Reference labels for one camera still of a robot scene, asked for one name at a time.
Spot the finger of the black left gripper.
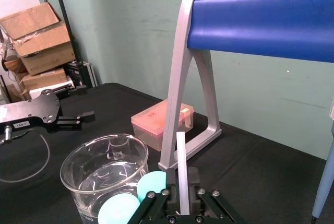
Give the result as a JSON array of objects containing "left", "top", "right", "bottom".
[
  {"left": 53, "top": 82, "right": 88, "bottom": 97},
  {"left": 55, "top": 111, "right": 96, "bottom": 132}
]

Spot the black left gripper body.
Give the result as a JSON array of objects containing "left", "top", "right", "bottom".
[{"left": 0, "top": 89, "right": 62, "bottom": 132}]

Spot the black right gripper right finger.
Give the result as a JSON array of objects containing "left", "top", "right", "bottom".
[{"left": 188, "top": 168, "right": 247, "bottom": 224}]

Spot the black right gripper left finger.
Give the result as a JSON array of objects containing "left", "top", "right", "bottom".
[{"left": 126, "top": 169, "right": 181, "bottom": 224}]

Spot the white stirring rod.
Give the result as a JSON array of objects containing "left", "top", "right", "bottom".
[{"left": 176, "top": 131, "right": 191, "bottom": 216}]

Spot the small flat cardboard box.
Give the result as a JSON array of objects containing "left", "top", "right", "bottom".
[{"left": 19, "top": 67, "right": 67, "bottom": 92}]

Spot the pale teal round disc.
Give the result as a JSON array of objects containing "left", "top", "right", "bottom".
[
  {"left": 98, "top": 194, "right": 142, "bottom": 224},
  {"left": 137, "top": 171, "right": 168, "bottom": 202}
]

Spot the small silver plug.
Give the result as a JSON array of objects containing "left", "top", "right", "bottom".
[{"left": 0, "top": 124, "right": 14, "bottom": 144}]

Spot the clear glass beaker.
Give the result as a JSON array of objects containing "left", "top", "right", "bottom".
[{"left": 59, "top": 133, "right": 150, "bottom": 224}]

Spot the large open cardboard box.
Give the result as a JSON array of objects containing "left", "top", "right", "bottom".
[{"left": 0, "top": 2, "right": 77, "bottom": 76}]

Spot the black table cloth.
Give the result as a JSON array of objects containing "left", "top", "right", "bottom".
[{"left": 0, "top": 82, "right": 334, "bottom": 224}]

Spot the black upright pole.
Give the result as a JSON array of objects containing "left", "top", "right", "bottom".
[{"left": 50, "top": 0, "right": 82, "bottom": 62}]

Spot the pink pipette tip box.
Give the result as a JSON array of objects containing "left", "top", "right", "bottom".
[{"left": 130, "top": 100, "right": 195, "bottom": 152}]

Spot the pale blue pipette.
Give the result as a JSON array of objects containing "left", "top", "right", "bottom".
[{"left": 311, "top": 96, "right": 334, "bottom": 224}]

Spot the grey plastic roll stand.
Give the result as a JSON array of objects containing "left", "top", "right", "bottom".
[{"left": 158, "top": 0, "right": 223, "bottom": 171}]

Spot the blue film roll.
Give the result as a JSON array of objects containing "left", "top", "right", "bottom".
[{"left": 186, "top": 0, "right": 334, "bottom": 63}]

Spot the black metal frame stack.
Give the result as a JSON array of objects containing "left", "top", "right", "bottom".
[{"left": 63, "top": 61, "right": 101, "bottom": 89}]

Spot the thin grey cable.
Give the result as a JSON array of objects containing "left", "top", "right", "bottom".
[{"left": 0, "top": 127, "right": 51, "bottom": 183}]

